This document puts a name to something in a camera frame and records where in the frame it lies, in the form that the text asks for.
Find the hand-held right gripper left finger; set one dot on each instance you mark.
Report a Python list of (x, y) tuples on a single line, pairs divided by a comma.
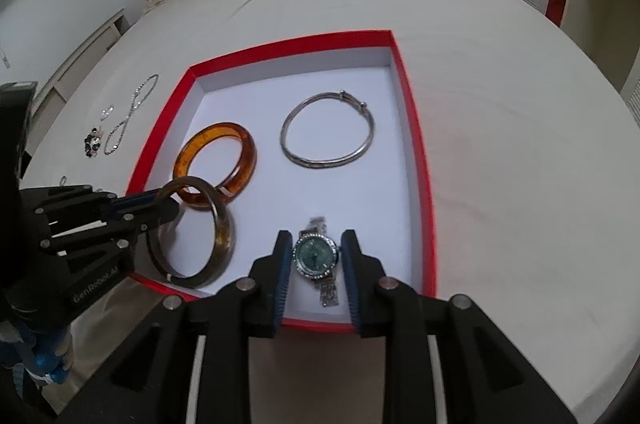
[(282, 284)]

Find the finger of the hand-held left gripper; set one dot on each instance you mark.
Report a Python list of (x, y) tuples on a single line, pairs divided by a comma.
[(140, 200), (160, 211)]

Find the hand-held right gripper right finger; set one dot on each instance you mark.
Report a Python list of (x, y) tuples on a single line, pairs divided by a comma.
[(350, 284)]

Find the silver wristwatch green dial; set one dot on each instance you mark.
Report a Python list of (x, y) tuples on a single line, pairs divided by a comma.
[(312, 254)]

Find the dark brown bangle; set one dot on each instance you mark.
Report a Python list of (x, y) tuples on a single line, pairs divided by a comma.
[(222, 239)]

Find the silver hoop earring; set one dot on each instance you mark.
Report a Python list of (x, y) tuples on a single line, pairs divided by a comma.
[(63, 181), (104, 113)]

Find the red cardboard box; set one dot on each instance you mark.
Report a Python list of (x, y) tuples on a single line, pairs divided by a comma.
[(405, 103)]

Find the amber bangle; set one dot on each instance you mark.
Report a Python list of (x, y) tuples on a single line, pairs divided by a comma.
[(247, 158)]

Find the silver bangle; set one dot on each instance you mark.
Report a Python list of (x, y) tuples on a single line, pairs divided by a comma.
[(320, 163)]

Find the white bedside cabinet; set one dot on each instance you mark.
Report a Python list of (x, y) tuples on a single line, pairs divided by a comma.
[(85, 58)]

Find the white bed sheet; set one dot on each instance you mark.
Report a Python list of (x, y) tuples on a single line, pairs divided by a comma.
[(475, 103)]

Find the white louvred cabinet door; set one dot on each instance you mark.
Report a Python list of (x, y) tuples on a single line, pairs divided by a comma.
[(634, 98)]

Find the red bag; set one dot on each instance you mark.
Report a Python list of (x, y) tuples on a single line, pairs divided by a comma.
[(553, 6)]

